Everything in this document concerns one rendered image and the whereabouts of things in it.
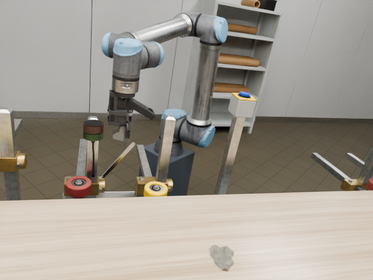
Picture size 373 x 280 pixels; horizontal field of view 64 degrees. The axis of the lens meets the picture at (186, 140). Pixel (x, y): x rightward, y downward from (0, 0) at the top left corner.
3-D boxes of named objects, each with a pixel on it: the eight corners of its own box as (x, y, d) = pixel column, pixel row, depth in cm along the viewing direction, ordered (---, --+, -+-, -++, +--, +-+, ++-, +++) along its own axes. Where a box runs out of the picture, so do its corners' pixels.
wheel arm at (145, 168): (135, 151, 140) (136, 143, 138) (142, 151, 141) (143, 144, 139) (149, 212, 102) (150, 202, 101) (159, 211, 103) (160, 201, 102)
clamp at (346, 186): (338, 186, 146) (342, 178, 144) (360, 186, 150) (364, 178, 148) (348, 194, 141) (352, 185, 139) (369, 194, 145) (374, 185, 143)
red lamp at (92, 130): (83, 125, 94) (83, 119, 93) (103, 126, 96) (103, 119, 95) (82, 133, 89) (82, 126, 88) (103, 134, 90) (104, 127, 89)
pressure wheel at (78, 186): (66, 202, 104) (66, 174, 99) (91, 201, 106) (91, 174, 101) (64, 217, 97) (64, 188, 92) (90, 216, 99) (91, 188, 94)
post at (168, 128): (149, 221, 123) (164, 113, 103) (157, 221, 124) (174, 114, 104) (150, 227, 120) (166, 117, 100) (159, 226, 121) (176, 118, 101)
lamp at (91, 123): (83, 176, 102) (84, 118, 93) (100, 176, 104) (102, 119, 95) (82, 186, 97) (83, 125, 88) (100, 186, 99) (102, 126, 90)
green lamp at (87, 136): (83, 132, 95) (83, 126, 94) (102, 133, 97) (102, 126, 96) (82, 140, 90) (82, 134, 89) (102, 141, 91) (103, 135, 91)
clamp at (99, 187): (65, 188, 107) (65, 176, 105) (104, 187, 111) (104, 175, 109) (63, 197, 102) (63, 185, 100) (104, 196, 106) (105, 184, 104)
